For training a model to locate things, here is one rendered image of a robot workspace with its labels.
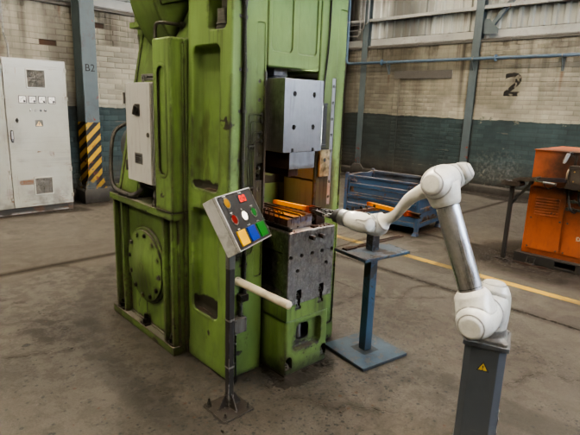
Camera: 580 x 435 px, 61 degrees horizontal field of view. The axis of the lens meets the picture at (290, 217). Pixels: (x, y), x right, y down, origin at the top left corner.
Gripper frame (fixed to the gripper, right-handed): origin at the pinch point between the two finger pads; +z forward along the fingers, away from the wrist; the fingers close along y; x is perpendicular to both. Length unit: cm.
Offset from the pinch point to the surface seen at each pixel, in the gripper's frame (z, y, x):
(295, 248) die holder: 3.2, -10.5, -22.0
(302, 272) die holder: 3.0, -4.1, -38.1
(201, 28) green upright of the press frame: 54, -42, 97
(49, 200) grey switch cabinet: 544, 14, -95
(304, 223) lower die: 9.3, 1.4, -10.1
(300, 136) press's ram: 10.0, -4.2, 40.8
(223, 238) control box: -12, -71, -3
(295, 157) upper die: 9.8, -7.6, 29.3
